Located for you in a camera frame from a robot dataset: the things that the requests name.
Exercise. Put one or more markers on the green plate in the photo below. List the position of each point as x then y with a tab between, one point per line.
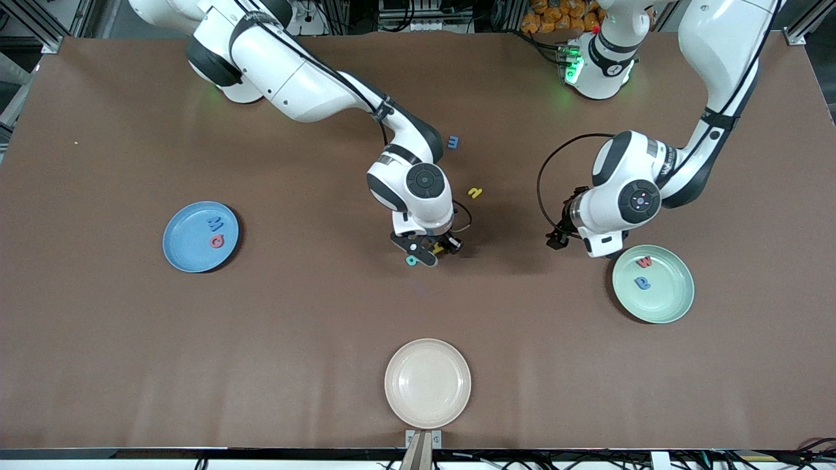
666	294

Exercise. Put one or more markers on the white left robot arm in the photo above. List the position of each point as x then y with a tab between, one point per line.
633	196

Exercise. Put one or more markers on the white multi-socket strip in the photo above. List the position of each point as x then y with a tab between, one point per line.
424	24

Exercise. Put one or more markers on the beige plate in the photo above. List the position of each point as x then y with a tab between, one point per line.
428	384

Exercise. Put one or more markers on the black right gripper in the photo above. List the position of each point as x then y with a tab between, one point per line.
447	242

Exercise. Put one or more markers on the red uppercase letter Q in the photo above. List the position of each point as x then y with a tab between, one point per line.
217	241

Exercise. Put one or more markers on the blue uppercase letter M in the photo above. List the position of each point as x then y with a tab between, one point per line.
214	224

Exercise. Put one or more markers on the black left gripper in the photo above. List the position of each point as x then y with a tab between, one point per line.
565	225

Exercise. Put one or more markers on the brown table cover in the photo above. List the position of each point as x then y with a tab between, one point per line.
130	359

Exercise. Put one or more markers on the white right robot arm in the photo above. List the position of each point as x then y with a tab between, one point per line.
294	72

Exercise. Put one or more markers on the blue plate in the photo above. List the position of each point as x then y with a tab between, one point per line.
189	245

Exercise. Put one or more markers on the white power strip with plugs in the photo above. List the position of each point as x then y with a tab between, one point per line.
307	16

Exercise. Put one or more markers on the aluminium frame profile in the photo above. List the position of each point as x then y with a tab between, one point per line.
806	26
62	29

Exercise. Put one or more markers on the orange snack bags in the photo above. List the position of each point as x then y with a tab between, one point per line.
555	16

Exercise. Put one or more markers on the blue lowercase letter e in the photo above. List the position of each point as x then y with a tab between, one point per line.
643	282

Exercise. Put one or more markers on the red lowercase letter w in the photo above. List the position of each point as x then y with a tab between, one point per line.
644	262

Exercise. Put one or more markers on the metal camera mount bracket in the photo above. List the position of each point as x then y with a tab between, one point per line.
422	447

